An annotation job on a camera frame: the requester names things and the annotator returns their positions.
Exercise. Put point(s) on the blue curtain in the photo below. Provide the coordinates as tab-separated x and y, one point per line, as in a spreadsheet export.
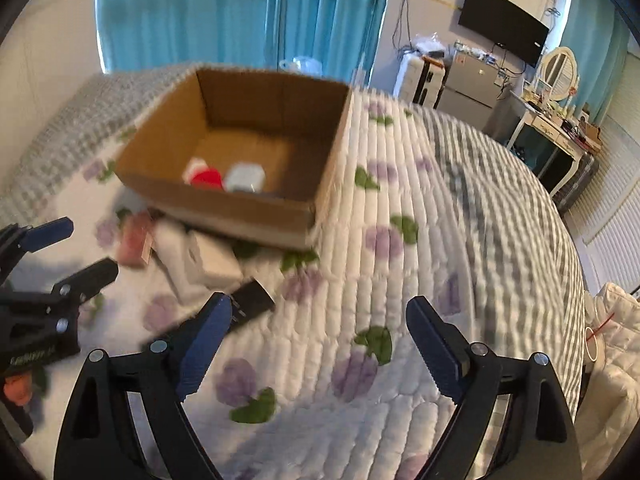
240	15

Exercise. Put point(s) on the pink box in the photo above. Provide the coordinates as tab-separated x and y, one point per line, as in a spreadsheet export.
136	239

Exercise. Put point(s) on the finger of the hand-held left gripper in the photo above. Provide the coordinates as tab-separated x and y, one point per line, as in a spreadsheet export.
85	280
47	234

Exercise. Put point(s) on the brown cardboard box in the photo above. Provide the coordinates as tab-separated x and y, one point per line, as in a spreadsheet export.
235	150

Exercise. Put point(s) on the white dressing table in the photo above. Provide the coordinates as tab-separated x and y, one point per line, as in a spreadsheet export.
552	145

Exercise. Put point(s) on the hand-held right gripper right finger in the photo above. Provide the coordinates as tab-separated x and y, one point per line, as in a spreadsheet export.
436	345

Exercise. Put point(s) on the grey white box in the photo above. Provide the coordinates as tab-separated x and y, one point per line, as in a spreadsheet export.
244	178

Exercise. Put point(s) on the black wall television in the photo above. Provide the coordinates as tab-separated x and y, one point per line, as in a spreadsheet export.
502	24

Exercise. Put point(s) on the small grey refrigerator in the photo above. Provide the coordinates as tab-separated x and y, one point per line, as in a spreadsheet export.
469	91

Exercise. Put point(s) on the red and white object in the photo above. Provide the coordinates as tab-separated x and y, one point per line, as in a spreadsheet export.
204	174

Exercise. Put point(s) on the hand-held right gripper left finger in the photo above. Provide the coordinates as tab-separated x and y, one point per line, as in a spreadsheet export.
202	342

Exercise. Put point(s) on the white oval mirror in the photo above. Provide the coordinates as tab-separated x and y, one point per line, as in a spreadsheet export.
559	73

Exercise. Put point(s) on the black rectangular object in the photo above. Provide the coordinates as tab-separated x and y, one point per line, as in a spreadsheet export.
250	302

